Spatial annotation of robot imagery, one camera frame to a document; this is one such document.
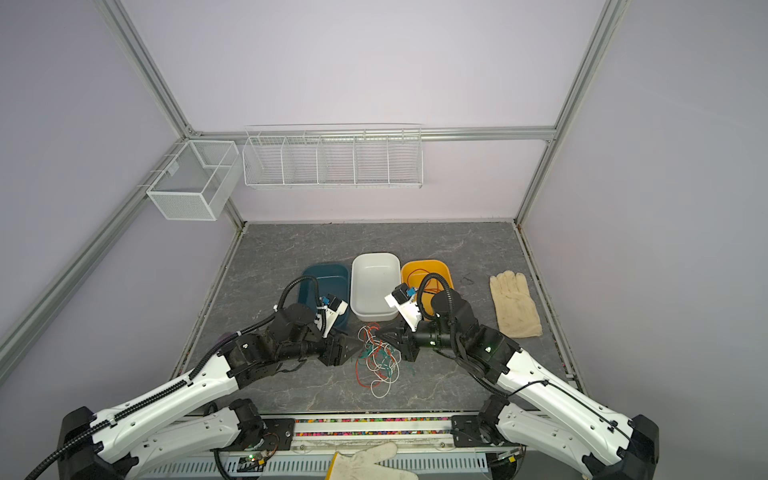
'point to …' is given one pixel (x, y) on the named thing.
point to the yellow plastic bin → (435, 267)
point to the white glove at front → (364, 465)
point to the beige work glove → (516, 311)
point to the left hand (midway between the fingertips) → (353, 345)
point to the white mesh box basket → (198, 180)
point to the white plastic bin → (373, 277)
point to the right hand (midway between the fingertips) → (377, 335)
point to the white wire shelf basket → (333, 156)
